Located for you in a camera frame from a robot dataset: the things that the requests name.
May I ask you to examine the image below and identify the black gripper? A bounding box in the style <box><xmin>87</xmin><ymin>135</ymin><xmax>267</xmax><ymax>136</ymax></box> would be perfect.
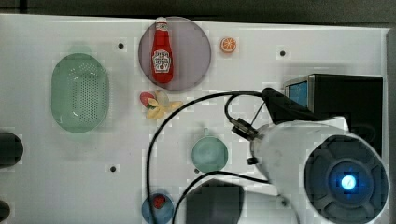
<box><xmin>262</xmin><ymin>88</ymin><xmax>320</xmax><ymax>125</ymax></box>

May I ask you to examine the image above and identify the black toaster oven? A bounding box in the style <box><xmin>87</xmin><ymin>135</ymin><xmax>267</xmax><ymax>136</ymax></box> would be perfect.
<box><xmin>284</xmin><ymin>74</ymin><xmax>383</xmax><ymax>155</ymax></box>

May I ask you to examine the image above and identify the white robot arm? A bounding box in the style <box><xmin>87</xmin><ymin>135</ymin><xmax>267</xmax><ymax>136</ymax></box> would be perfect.
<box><xmin>185</xmin><ymin>88</ymin><xmax>389</xmax><ymax>224</ymax></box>

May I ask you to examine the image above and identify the orange slice toy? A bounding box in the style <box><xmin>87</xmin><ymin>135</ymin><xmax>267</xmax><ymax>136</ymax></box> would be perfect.
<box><xmin>219</xmin><ymin>37</ymin><xmax>236</xmax><ymax>53</ymax></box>

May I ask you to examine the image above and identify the grey round plate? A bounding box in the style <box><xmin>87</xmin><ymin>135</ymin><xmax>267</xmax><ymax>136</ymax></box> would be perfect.
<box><xmin>138</xmin><ymin>17</ymin><xmax>211</xmax><ymax>91</ymax></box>

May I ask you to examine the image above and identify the peeled banana toy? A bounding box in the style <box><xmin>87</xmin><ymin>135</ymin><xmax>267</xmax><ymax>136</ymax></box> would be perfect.
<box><xmin>139</xmin><ymin>91</ymin><xmax>183</xmax><ymax>119</ymax></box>

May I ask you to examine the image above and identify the red ketchup bottle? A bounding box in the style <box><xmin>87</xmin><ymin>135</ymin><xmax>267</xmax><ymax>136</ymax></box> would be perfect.
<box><xmin>151</xmin><ymin>17</ymin><xmax>174</xmax><ymax>83</ymax></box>

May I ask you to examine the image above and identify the red strawberry toy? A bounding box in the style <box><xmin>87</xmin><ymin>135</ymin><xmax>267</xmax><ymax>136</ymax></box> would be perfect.
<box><xmin>153</xmin><ymin>194</ymin><xmax>166</xmax><ymax>209</ymax></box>

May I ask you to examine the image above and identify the blue bowl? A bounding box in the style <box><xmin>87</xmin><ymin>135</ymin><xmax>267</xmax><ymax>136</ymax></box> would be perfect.
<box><xmin>141</xmin><ymin>193</ymin><xmax>174</xmax><ymax>224</ymax></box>

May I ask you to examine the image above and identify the green oval colander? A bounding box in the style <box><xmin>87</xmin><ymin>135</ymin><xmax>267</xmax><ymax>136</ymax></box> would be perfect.
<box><xmin>50</xmin><ymin>53</ymin><xmax>109</xmax><ymax>133</ymax></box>

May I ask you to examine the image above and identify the black cylinder cup lower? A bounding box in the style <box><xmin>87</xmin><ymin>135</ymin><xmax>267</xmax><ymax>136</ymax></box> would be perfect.
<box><xmin>0</xmin><ymin>201</ymin><xmax>10</xmax><ymax>222</ymax></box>

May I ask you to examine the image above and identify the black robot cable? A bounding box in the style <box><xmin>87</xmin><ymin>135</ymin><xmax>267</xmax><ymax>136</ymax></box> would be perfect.
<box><xmin>145</xmin><ymin>90</ymin><xmax>270</xmax><ymax>224</ymax></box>

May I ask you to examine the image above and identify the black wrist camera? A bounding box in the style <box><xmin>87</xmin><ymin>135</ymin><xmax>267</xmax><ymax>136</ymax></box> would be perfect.
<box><xmin>231</xmin><ymin>119</ymin><xmax>258</xmax><ymax>141</ymax></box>

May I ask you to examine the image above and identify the green pot with handle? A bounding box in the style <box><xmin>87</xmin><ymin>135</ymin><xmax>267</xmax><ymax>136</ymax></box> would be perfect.
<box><xmin>191</xmin><ymin>128</ymin><xmax>229</xmax><ymax>173</ymax></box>

